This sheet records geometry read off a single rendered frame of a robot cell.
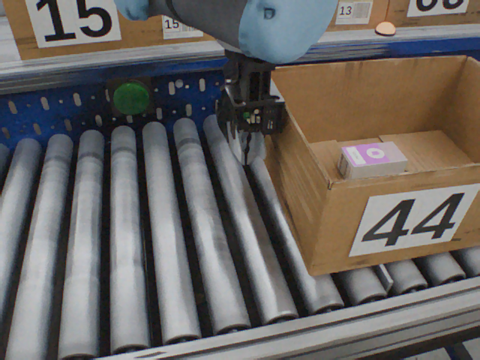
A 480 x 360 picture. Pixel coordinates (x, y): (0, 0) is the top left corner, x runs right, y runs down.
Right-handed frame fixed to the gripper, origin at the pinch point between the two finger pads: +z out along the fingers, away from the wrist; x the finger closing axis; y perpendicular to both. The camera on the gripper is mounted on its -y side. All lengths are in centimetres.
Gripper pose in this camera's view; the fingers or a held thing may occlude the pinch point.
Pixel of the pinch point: (244, 154)
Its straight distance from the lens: 67.0
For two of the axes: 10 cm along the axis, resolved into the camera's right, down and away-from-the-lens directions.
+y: 2.2, 6.4, -7.4
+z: 0.0, 7.6, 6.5
